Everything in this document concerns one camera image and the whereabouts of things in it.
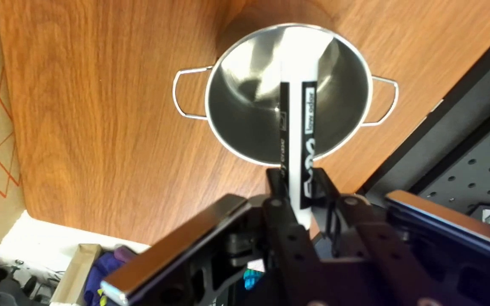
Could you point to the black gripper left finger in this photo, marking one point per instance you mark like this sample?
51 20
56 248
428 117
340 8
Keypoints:
228 260

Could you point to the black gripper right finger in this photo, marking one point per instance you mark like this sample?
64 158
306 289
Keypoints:
415 260

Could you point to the white black label marker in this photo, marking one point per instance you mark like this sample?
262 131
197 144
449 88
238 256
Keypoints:
296 141

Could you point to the silver steel pot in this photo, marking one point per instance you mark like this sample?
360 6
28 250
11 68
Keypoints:
245 85

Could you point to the black perforated breadboard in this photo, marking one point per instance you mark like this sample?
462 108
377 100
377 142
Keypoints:
471 163

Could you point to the purple bag yellow logo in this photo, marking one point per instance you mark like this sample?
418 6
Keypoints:
105 265

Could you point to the small open cardboard box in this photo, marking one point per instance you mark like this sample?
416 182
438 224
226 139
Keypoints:
74 272

